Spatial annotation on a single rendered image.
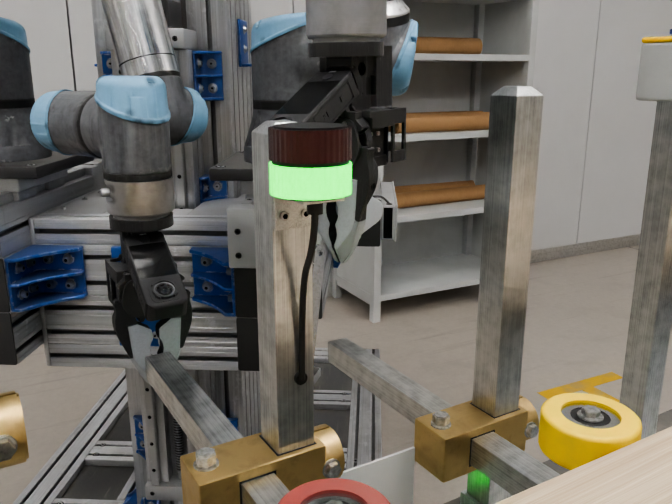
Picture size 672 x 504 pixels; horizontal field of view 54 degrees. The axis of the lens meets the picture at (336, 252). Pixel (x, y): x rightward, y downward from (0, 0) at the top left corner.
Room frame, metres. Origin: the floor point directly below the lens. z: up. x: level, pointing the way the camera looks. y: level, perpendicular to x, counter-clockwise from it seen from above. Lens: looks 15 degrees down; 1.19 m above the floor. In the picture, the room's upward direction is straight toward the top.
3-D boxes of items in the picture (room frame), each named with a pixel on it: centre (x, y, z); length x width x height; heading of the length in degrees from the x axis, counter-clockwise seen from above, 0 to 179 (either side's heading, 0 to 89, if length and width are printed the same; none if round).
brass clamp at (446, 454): (0.64, -0.15, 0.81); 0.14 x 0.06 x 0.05; 121
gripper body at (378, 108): (0.66, -0.02, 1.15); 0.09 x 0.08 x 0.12; 141
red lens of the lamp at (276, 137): (0.48, 0.02, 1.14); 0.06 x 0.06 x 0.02
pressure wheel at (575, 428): (0.50, -0.21, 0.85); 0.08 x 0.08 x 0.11
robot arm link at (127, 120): (0.75, 0.23, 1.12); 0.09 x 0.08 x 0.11; 55
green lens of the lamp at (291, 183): (0.48, 0.02, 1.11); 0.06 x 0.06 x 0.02
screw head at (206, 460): (0.48, 0.11, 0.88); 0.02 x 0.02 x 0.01
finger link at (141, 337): (0.74, 0.24, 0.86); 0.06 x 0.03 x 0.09; 31
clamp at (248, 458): (0.51, 0.06, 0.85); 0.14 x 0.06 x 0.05; 121
